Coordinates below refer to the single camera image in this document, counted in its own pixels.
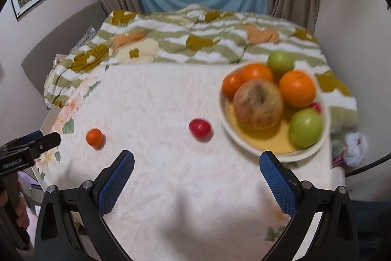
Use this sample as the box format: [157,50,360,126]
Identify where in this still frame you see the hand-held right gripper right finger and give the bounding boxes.
[260,151,358,261]

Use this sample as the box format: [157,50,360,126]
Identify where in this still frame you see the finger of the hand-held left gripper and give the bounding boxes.
[0,130,43,151]
[29,132,62,167]

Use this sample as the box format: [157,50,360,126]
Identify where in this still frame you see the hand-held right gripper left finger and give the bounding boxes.
[34,150,135,261]

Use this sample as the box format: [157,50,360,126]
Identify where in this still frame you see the cream bowl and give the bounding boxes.
[219,64,332,163]

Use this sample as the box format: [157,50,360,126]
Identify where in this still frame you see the large green apple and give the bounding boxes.
[289,109,324,149]

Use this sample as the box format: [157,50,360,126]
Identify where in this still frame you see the large reddish cracked apple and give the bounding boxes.
[234,79,284,131]

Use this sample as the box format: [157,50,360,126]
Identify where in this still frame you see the large orange mandarin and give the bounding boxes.
[279,70,316,109]

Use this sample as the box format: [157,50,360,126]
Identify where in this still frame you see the small green apple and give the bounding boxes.
[267,51,295,76]

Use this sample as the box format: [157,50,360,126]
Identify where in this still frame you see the person's left hand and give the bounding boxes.
[17,182,30,230]

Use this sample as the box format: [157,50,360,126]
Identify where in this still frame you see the small orange mandarin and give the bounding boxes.
[222,73,246,98]
[86,128,104,148]

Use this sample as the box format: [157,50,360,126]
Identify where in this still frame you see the white plastic bag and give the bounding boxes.
[344,132,365,167]

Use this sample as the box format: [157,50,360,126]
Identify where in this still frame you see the white floral tablecloth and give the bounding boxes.
[33,62,333,261]

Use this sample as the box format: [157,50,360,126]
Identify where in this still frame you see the person's dark trousers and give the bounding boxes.
[348,200,391,261]

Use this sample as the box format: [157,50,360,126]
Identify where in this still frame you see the grey padded headboard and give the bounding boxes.
[21,2,107,96]

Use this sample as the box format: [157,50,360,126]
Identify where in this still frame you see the grey patterned pillow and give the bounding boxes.
[73,26,98,54]

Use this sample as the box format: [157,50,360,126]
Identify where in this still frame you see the striped floral blanket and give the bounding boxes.
[44,4,359,130]

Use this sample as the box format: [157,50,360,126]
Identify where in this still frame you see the thin cable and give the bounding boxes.
[347,152,391,178]

